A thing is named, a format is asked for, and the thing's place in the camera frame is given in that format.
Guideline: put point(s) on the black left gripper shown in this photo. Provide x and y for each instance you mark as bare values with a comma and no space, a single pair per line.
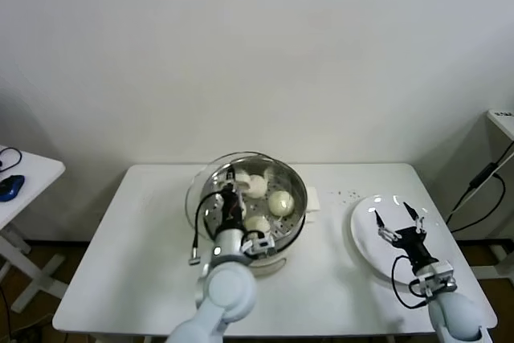
232,210

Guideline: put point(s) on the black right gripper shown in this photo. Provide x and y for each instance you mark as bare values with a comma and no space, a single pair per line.
413,242

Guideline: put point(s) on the white steamed baozi bun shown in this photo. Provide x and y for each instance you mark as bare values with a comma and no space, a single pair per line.
281,203
257,223
258,185

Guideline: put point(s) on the glass pot lid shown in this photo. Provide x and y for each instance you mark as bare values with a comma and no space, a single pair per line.
197,194

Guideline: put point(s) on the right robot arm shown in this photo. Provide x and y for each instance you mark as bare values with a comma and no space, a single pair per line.
454,315

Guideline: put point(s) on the perforated steel steamer basket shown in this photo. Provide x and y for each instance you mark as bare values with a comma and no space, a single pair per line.
295,194

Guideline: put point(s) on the white oval plate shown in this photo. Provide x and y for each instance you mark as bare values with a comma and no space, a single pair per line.
361,230

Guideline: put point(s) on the white side table with label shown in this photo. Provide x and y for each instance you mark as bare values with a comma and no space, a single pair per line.
504,124

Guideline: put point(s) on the black white label sticker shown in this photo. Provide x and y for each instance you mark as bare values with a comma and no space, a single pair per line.
503,114

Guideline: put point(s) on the white side table with mouse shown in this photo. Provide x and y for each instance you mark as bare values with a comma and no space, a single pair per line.
36,170

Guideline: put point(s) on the blue computer mouse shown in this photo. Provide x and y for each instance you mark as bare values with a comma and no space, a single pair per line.
10,188

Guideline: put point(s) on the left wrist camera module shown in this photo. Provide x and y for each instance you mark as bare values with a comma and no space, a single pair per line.
260,244

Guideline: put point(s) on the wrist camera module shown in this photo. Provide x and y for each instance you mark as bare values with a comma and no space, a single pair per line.
441,272
260,244

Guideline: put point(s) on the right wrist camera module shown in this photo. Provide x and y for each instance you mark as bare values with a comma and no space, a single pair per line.
441,272

